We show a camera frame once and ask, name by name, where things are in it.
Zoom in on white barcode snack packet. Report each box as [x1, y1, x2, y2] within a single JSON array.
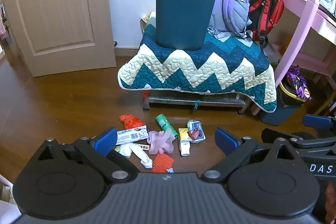
[[115, 125, 150, 146]]

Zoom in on teal bin with yellow rim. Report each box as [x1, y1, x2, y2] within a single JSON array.
[[259, 81, 306, 127]]

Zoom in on teal plastic waste bin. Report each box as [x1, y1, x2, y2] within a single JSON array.
[[155, 0, 220, 51]]

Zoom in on green plastic roll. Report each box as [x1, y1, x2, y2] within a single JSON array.
[[155, 114, 178, 140]]

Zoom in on crumpled blue and red wrapper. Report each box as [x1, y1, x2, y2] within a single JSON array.
[[187, 119, 206, 144]]

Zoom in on white crumpled tissue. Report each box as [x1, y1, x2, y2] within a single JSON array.
[[130, 144, 153, 169]]

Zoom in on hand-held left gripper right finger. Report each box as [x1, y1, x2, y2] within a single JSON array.
[[201, 127, 302, 184]]

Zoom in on orange foam net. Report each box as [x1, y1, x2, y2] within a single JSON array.
[[151, 153, 175, 173]]

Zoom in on teal and cream zigzag quilt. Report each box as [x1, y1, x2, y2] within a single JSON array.
[[118, 23, 277, 113]]

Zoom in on yellow and white tube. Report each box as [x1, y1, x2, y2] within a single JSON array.
[[178, 128, 191, 157]]

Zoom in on red plastic wrapper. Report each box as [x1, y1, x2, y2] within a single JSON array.
[[119, 114, 146, 130]]

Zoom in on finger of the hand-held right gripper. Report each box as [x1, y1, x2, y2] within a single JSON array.
[[302, 114, 336, 135], [261, 128, 317, 149]]

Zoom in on beige wooden door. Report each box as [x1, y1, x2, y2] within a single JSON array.
[[0, 0, 117, 77]]

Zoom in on red and black backpack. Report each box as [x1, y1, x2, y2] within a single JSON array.
[[247, 0, 285, 50]]

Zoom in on pink desk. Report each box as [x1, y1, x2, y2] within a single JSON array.
[[251, 0, 336, 115]]

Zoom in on pink plastic glove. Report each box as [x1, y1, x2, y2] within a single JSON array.
[[146, 130, 175, 155]]

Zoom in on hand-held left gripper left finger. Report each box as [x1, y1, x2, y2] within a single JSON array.
[[37, 127, 138, 184]]

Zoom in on purple snack bags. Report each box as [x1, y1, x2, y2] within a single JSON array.
[[286, 65, 313, 101]]

